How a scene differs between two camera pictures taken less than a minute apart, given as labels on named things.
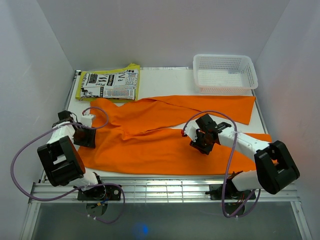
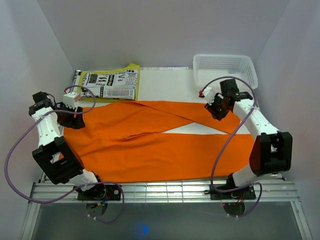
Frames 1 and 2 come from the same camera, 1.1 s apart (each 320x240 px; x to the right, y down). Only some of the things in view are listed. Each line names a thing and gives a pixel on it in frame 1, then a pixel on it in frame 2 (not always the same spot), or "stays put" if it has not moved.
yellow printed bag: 117,85 stays put
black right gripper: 205,150 → 217,116
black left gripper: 89,141 → 76,123
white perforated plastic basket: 224,74 stays put
